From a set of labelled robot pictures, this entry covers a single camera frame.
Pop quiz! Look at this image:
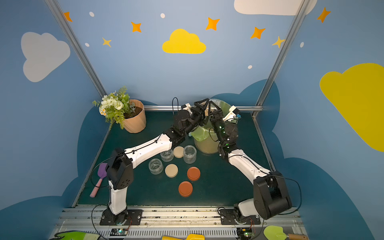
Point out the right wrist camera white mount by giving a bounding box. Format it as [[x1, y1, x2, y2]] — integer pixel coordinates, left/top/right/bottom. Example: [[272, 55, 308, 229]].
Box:
[[223, 106, 241, 122]]

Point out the beige jar lid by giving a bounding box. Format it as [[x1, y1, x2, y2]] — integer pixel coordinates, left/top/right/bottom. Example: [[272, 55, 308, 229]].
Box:
[[174, 146, 184, 159], [165, 164, 179, 178]]

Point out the white flowers green plant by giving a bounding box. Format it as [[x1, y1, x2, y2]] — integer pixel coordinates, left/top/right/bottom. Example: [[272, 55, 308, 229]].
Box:
[[92, 86, 136, 129]]

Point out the green toy spatula wooden handle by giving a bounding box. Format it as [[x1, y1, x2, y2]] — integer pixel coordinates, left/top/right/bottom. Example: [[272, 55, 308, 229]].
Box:
[[263, 226, 309, 240]]

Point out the aluminium front rail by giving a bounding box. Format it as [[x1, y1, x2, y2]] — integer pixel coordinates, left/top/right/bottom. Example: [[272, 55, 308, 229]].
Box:
[[49, 206, 307, 240]]

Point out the yellow toy scoop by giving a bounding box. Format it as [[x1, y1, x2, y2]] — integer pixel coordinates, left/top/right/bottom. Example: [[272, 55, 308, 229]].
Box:
[[162, 234, 205, 240]]

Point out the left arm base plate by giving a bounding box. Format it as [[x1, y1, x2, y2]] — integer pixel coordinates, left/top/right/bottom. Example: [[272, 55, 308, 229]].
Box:
[[100, 208, 143, 226]]

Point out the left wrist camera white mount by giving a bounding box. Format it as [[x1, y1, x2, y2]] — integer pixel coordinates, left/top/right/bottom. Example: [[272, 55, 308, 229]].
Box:
[[181, 103, 192, 114]]

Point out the mesh bin green bag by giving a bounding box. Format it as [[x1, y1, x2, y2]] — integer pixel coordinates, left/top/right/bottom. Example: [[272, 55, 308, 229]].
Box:
[[189, 99, 237, 155]]

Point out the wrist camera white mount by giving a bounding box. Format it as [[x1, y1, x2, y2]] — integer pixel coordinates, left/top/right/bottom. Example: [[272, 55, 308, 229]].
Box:
[[223, 106, 241, 122], [181, 103, 192, 114]]

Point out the controller board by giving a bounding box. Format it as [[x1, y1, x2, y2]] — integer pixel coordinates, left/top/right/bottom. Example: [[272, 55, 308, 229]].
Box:
[[110, 229, 128, 237], [236, 228, 255, 240]]

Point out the purple pink toy spatula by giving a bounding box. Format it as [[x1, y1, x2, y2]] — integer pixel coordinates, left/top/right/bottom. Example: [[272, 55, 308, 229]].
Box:
[[90, 163, 107, 198]]

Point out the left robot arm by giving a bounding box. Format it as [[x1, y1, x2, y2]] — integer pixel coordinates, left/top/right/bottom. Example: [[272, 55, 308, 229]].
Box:
[[100, 99, 210, 226]]

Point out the clear oatmeal jar front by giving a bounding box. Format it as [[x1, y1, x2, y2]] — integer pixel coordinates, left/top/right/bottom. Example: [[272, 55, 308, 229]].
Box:
[[149, 159, 164, 175]]

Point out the red jar lid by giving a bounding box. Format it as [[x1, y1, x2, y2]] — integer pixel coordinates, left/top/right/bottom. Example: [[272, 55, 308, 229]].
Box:
[[178, 181, 193, 198], [187, 167, 201, 182]]

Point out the beige lid oatmeal jar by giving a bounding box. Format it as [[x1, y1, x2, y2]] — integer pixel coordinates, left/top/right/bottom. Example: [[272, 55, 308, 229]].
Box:
[[161, 150, 174, 162]]

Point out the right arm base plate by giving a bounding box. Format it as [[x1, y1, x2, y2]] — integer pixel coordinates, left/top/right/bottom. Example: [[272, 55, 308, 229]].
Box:
[[217, 208, 261, 225]]

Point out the right controller board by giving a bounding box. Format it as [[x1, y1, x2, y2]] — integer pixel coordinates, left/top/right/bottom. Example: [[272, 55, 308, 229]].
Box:
[[236, 228, 255, 240]]

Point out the terracotta flower pot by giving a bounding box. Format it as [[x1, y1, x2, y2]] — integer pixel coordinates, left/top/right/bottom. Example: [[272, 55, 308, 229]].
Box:
[[123, 99, 147, 134]]

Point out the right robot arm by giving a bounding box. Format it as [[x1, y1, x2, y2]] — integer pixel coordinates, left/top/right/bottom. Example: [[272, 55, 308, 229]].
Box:
[[208, 101, 292, 224]]

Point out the left controller board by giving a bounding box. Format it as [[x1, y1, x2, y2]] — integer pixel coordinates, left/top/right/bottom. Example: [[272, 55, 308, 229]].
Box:
[[110, 229, 128, 237]]

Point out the green toy tool left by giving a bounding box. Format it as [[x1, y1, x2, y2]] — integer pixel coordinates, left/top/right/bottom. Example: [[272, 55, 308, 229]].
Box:
[[50, 231, 101, 240]]

